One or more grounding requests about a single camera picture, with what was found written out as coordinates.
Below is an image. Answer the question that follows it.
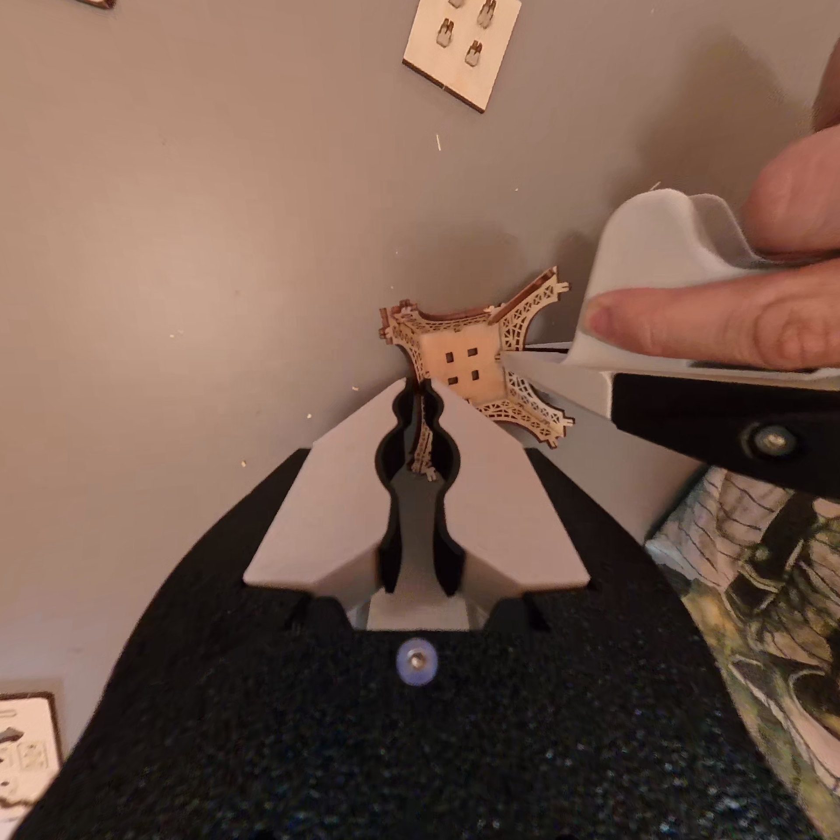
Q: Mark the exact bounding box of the grey desk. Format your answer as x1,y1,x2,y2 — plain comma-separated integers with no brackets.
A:
0,0,840,815

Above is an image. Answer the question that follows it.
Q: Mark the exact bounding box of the small square wooden plate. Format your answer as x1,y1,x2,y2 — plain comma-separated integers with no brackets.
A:
402,0,522,114

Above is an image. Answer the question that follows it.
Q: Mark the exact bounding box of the wooden cut-out parts sheet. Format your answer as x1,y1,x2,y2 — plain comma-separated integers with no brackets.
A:
0,691,63,811

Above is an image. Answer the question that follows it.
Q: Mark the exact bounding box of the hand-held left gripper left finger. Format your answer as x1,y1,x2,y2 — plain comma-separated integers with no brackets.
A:
243,379,421,613

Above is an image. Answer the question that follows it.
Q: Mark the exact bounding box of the person's printed shirt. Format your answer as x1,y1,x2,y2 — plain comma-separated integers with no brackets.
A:
646,466,840,840

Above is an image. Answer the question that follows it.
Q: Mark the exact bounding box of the wooden lattice tower base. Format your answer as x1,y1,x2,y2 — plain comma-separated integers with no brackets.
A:
379,266,575,483

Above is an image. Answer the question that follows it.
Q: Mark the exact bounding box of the person's right hand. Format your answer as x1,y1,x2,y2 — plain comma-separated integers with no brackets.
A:
587,49,840,371

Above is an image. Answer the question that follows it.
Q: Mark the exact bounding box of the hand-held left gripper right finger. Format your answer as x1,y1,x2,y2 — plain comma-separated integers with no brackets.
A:
420,377,592,616

